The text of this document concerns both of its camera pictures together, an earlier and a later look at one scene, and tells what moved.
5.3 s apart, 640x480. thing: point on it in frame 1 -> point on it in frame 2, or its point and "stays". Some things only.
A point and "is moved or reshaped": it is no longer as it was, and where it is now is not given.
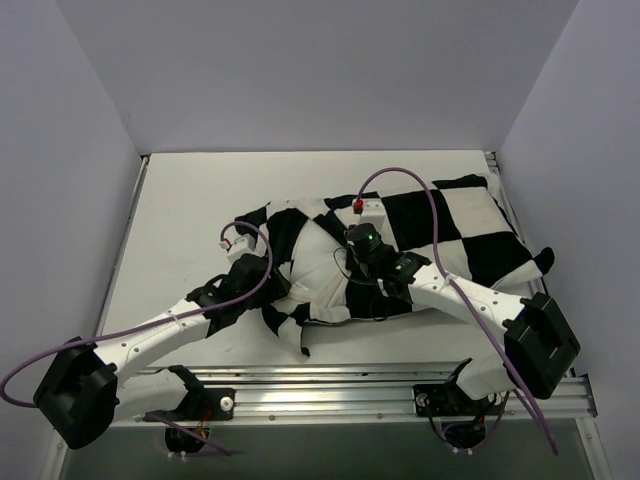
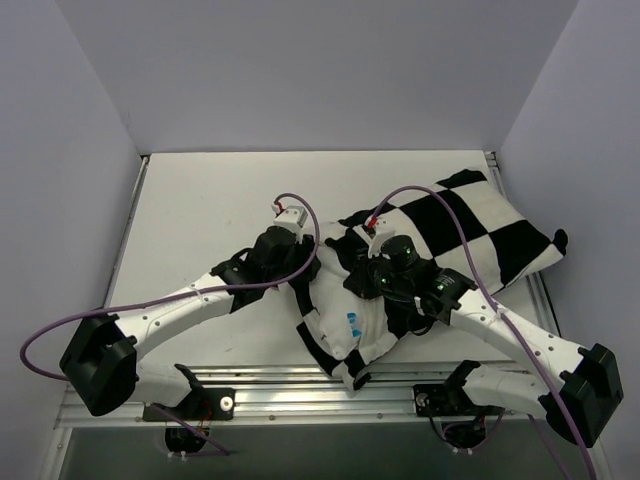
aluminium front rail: x=364 y=397 stays
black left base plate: x=218 y=405 stays
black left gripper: x=265 y=270 -> x=304 y=257
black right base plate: x=433 y=400 stays
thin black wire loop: x=373 y=290 -> x=423 y=332
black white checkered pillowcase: x=459 y=223 is moved or reshaped
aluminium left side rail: x=123 y=245 stays
